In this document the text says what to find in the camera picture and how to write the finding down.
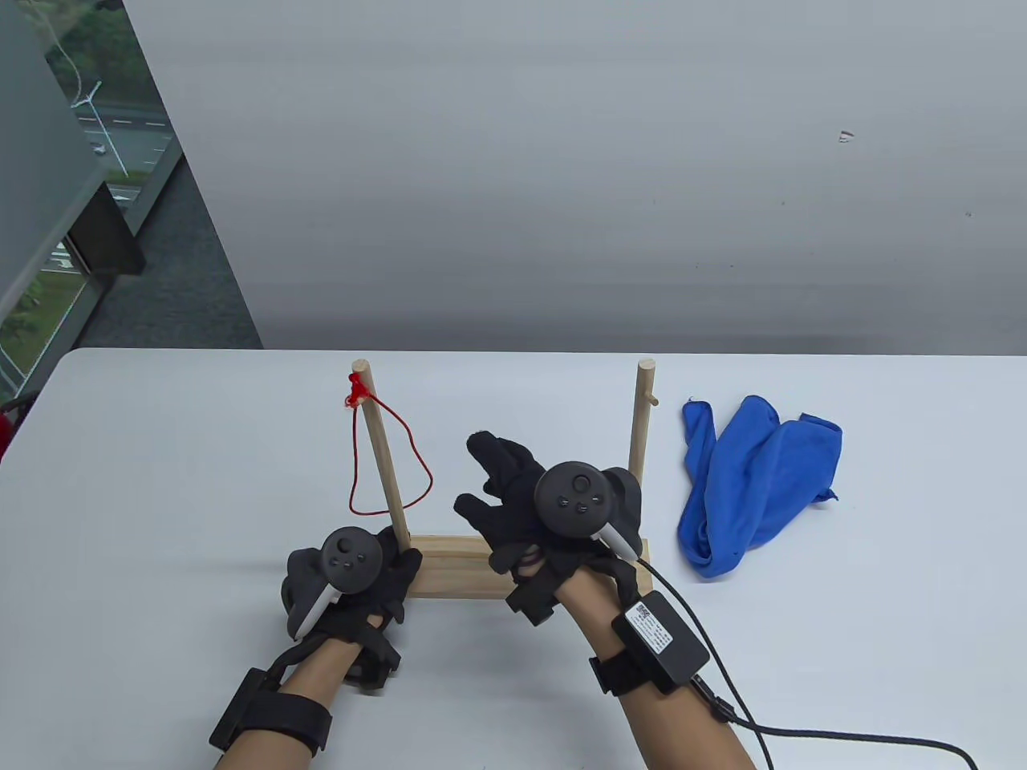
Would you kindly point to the frosted glass panel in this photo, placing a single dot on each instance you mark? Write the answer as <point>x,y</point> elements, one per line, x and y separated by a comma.
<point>32,160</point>

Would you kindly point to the red chair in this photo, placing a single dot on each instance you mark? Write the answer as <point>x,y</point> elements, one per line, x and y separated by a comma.
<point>4,437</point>

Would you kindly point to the person's left hand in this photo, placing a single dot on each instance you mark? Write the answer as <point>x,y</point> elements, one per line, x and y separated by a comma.
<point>393,581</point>

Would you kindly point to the dark grey window pillar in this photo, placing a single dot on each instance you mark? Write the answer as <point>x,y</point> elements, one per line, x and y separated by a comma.
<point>104,233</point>

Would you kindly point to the dark grey right controller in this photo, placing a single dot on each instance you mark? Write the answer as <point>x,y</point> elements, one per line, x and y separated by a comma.
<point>574,497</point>

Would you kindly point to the person's left forearm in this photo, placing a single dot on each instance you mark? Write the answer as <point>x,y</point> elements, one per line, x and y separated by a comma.
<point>321,674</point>

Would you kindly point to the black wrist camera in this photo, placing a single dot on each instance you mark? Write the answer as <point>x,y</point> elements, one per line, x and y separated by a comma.
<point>373,662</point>
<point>533,601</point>

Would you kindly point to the person's right hand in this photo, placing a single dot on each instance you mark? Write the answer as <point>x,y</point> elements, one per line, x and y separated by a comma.
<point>509,489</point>

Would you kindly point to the wooden rack with posts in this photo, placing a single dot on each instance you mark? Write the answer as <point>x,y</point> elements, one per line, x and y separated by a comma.
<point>449,569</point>

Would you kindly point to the blue towel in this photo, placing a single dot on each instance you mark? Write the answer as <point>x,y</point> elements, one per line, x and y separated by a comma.
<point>762,465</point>

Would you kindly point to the glass window with street view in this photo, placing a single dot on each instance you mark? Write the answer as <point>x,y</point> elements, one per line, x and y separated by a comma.
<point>120,128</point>

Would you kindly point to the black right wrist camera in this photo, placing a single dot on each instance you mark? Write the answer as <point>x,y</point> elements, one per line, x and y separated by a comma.
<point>533,601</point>

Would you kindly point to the dark grey left controller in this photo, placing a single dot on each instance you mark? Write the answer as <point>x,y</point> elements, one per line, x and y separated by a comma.
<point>349,557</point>

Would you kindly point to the dark grey controller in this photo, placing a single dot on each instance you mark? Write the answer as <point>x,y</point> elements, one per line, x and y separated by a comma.
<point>574,497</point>
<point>349,557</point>

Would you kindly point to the person's right forearm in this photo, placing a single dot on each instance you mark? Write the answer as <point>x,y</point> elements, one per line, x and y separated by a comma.
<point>682,722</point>

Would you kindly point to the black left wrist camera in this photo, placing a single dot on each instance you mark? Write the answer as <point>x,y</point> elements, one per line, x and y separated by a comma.
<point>373,662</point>

